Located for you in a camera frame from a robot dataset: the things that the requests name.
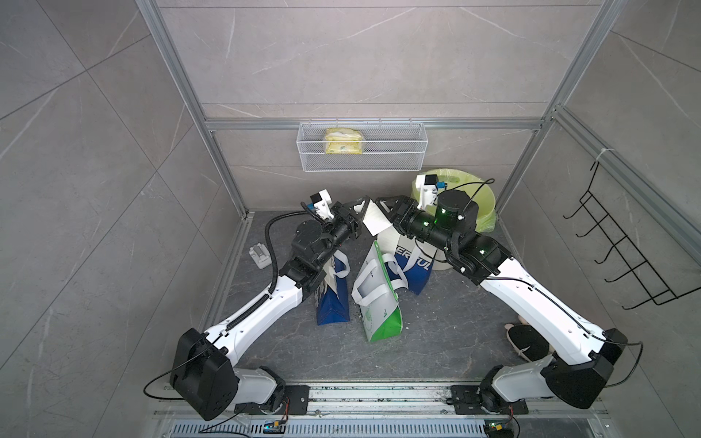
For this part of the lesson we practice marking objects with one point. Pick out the plush doll orange hat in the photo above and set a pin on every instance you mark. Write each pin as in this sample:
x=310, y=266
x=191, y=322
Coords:
x=527, y=342

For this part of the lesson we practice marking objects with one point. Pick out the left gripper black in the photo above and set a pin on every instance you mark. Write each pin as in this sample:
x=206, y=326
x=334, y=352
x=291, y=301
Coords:
x=353, y=220

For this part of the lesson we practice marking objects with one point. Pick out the white wire mesh basket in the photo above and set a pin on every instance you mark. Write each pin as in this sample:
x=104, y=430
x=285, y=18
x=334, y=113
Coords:
x=388, y=147

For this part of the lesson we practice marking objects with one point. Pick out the yellow wipes pack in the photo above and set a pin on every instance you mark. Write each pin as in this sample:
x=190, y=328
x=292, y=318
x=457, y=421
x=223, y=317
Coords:
x=343, y=141

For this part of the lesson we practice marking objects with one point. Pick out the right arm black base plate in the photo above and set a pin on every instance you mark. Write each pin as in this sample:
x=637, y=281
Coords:
x=472, y=399

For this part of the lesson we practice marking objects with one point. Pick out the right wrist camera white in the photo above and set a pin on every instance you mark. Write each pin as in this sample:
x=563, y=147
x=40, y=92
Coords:
x=428, y=187

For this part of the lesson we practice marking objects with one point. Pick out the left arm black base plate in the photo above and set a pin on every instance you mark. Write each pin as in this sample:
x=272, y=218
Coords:
x=292, y=400

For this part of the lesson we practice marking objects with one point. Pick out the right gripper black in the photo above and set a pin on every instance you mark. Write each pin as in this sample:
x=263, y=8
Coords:
x=405, y=206

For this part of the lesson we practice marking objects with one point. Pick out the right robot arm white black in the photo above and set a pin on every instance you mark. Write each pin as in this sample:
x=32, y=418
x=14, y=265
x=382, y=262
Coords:
x=579, y=355

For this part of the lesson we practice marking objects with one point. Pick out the small grey white device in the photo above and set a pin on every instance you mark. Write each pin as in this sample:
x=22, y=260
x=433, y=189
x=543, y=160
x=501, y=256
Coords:
x=260, y=255

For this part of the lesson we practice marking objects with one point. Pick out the green white paper bag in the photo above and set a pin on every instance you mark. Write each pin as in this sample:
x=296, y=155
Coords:
x=375, y=292

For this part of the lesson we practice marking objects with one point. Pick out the blue white paper bag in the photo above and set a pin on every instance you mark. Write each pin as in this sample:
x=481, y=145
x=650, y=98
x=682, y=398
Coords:
x=333, y=302
x=414, y=261

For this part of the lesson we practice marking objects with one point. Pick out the black wire hook rack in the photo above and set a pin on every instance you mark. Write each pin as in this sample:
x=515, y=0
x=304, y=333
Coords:
x=655, y=288

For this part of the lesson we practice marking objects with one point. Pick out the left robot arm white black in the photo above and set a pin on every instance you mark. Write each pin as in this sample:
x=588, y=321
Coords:
x=205, y=373

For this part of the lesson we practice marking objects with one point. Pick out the green trash bag liner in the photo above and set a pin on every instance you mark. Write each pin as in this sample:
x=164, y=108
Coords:
x=478, y=189

